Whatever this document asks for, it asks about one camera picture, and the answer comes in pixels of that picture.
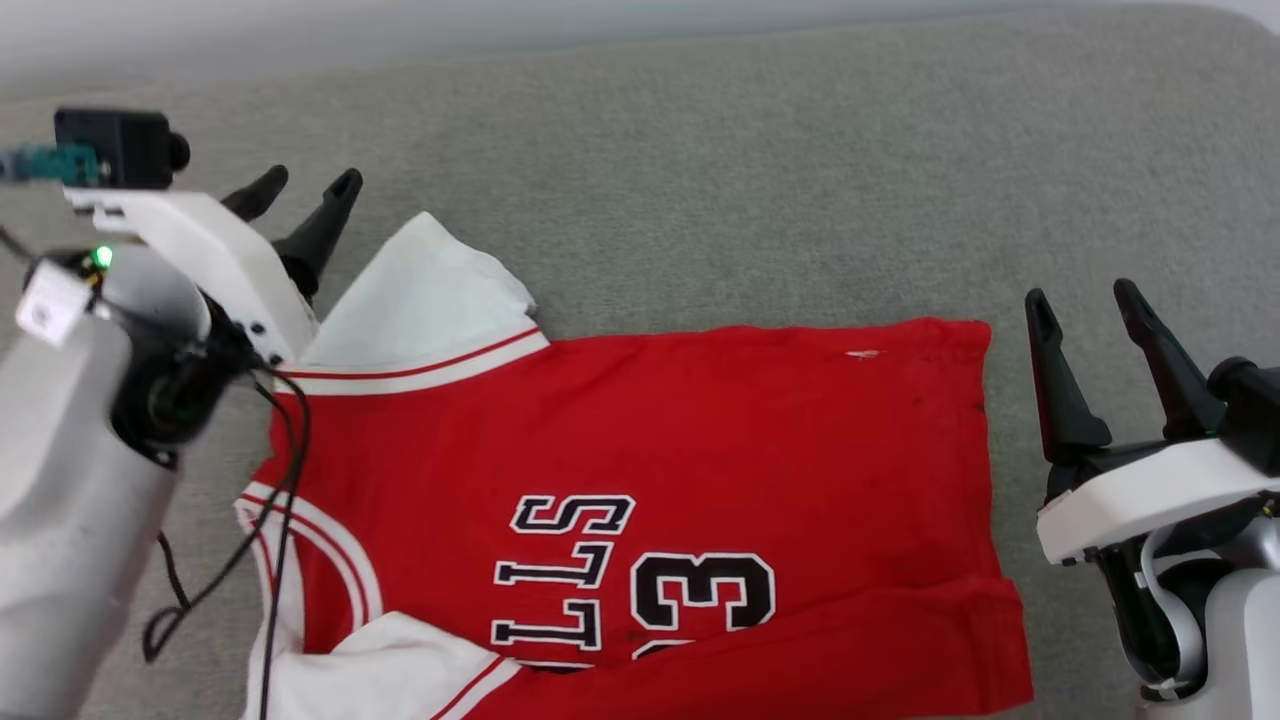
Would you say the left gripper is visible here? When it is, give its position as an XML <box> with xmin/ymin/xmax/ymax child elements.
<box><xmin>110</xmin><ymin>165</ymin><xmax>365</xmax><ymax>466</ymax></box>

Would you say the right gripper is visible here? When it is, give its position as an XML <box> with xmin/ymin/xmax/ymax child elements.
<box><xmin>1024</xmin><ymin>278</ymin><xmax>1264</xmax><ymax>693</ymax></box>

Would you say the red Bulls basketball jersey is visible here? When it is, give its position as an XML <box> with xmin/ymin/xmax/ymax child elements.
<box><xmin>235</xmin><ymin>210</ymin><xmax>1036</xmax><ymax>720</ymax></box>

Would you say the small white square module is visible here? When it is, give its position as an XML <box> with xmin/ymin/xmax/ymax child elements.
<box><xmin>14</xmin><ymin>257</ymin><xmax>97</xmax><ymax>349</ymax></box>

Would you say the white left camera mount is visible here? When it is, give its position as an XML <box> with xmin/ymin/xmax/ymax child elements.
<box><xmin>63</xmin><ymin>186</ymin><xmax>322</xmax><ymax>367</ymax></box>

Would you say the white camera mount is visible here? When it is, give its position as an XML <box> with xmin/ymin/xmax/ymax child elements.
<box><xmin>63</xmin><ymin>186</ymin><xmax>322</xmax><ymax>367</ymax></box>
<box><xmin>1036</xmin><ymin>437</ymin><xmax>1280</xmax><ymax>568</ymax></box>

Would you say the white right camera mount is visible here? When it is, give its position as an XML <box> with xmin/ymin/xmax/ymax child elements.
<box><xmin>1036</xmin><ymin>437</ymin><xmax>1280</xmax><ymax>568</ymax></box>

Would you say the teal cable connector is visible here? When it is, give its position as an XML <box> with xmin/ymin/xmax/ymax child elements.
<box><xmin>0</xmin><ymin>144</ymin><xmax>107</xmax><ymax>188</ymax></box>

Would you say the white cable loop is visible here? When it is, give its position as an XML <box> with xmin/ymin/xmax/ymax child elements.
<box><xmin>1139</xmin><ymin>521</ymin><xmax>1207</xmax><ymax>703</ymax></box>

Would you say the thin black cable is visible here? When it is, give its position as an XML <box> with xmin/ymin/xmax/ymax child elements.
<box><xmin>140</xmin><ymin>380</ymin><xmax>301</xmax><ymax>667</ymax></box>
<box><xmin>256</xmin><ymin>365</ymin><xmax>314</xmax><ymax>720</ymax></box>

